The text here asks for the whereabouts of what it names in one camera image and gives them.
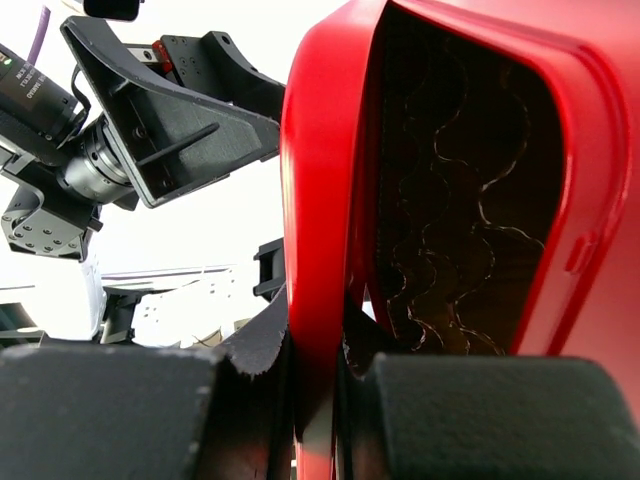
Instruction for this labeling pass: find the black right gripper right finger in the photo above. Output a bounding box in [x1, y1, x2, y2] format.
[336, 300, 639, 479]

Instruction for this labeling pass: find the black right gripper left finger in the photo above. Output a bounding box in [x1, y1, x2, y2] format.
[1, 292, 293, 479]

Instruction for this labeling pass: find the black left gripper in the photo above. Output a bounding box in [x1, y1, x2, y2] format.
[61, 16, 285, 208]

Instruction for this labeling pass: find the red box lid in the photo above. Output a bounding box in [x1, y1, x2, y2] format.
[281, 1, 639, 479]

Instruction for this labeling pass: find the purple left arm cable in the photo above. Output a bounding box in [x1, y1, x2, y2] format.
[25, 4, 52, 66]

